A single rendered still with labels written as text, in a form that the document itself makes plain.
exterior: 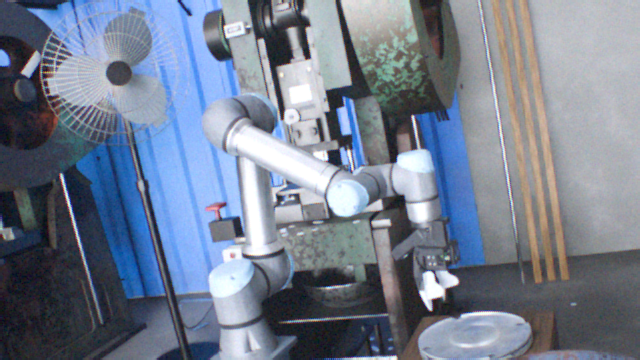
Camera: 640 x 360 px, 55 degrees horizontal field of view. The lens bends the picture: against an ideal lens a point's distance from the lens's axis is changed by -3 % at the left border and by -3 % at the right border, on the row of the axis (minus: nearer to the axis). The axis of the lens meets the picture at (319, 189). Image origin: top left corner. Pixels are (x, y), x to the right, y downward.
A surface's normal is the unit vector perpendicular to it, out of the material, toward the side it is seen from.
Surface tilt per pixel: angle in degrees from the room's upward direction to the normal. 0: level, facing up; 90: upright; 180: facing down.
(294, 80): 90
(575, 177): 90
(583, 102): 90
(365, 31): 110
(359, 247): 90
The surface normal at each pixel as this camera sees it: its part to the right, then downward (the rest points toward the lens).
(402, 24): -0.23, 0.52
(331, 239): -0.32, 0.21
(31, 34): 0.92, -0.13
